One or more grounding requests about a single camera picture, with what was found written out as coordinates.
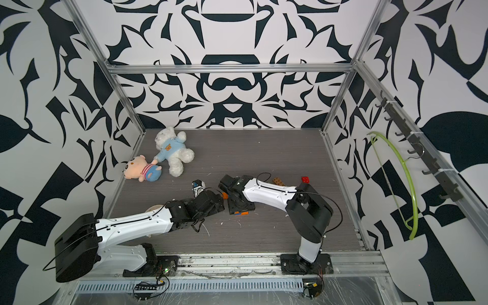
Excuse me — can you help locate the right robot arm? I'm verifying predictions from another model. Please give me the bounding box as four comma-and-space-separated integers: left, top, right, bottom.
219, 175, 334, 264

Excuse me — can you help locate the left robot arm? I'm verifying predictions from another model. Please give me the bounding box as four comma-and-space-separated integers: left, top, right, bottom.
54, 190, 224, 283

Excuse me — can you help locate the brown lego brick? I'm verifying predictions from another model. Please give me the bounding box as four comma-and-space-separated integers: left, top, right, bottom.
272, 177, 285, 186

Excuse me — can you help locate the cream round toy clock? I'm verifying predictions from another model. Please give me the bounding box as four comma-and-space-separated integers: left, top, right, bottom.
146, 205, 163, 212

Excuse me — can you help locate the white teddy bear blue shirt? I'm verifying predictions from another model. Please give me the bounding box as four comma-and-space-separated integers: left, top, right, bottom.
152, 127, 194, 177

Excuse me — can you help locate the pink doll plush toy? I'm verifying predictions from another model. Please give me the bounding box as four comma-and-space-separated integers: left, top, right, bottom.
123, 155, 162, 182

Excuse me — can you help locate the black connector box left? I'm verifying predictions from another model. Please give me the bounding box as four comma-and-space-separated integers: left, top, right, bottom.
132, 282, 160, 300

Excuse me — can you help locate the black connector box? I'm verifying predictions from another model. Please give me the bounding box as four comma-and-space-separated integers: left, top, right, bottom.
132, 282, 160, 300
302, 282, 324, 299

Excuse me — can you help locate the black connector box right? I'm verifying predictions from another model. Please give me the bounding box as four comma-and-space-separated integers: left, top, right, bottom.
302, 282, 324, 299

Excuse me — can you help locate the green hoop hanger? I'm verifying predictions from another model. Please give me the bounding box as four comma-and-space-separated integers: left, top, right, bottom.
367, 131, 419, 240

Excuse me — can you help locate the black hook rack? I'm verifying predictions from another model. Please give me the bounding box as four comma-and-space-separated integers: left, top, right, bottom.
376, 91, 464, 202

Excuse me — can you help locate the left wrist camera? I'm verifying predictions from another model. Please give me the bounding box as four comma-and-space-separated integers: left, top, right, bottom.
192, 179, 206, 198

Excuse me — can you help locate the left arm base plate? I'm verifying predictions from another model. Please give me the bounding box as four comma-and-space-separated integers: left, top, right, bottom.
123, 243, 180, 278

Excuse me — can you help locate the aluminium frame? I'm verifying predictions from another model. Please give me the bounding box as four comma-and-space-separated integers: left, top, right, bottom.
67, 1, 487, 280

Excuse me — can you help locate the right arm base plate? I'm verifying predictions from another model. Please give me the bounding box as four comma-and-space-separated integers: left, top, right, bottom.
280, 254, 334, 275

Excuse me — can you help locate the white cable duct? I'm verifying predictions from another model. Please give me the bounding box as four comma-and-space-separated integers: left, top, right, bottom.
76, 278, 304, 294

